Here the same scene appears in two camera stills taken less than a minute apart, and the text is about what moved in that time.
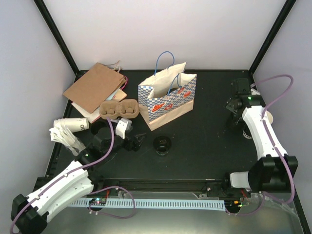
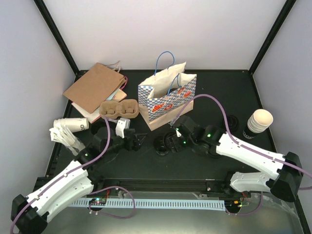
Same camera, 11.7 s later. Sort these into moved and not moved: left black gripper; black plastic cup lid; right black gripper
Moved: right black gripper
Not moved: black plastic cup lid; left black gripper
